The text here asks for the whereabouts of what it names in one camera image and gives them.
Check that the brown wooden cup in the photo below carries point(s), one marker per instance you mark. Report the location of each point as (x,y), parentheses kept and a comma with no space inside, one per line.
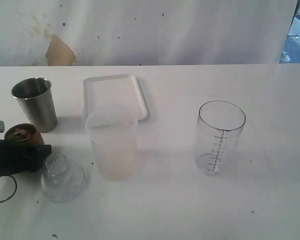
(36,137)

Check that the stainless steel cup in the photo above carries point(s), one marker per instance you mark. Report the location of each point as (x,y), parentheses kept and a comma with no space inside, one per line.
(34,96)

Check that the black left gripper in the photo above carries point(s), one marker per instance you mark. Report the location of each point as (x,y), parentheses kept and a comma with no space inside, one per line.
(16,159)

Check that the clear plastic dome lid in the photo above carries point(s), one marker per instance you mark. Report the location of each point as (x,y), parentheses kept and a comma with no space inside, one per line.
(62,179)

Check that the translucent plastic container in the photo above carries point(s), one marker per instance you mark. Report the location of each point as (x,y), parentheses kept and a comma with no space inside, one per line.
(112,132)

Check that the white rectangular tray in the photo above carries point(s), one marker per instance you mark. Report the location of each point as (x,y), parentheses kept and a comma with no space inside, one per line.
(122,89)

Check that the clear measuring beaker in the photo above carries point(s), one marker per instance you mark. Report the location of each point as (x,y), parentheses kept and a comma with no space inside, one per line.
(218,129)

